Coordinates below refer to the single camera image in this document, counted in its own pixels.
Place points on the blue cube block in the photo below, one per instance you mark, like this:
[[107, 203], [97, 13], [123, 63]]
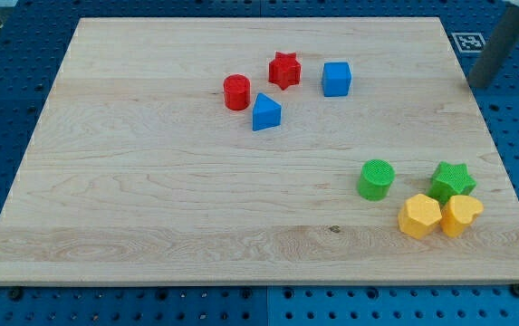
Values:
[[336, 79]]

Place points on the blue triangular prism block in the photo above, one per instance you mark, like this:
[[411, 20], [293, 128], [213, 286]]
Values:
[[267, 113]]

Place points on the red cylinder block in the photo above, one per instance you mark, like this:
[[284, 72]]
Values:
[[237, 92]]

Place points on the red star block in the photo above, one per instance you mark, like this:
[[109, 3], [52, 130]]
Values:
[[284, 70]]

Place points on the green cylinder block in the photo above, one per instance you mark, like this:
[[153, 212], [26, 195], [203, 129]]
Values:
[[375, 179]]

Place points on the wooden board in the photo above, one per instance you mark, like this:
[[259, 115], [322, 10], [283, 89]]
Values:
[[138, 174]]

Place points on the yellow hexagon block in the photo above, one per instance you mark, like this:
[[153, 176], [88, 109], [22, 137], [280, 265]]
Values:
[[419, 216]]

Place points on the green star block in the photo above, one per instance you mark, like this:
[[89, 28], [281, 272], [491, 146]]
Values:
[[450, 180]]

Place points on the yellow heart block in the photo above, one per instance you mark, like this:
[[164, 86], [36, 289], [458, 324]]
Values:
[[459, 213]]

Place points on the white fiducial marker tag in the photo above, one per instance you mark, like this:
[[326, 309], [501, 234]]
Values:
[[468, 42]]

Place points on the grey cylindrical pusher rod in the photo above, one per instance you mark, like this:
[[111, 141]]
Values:
[[500, 44]]

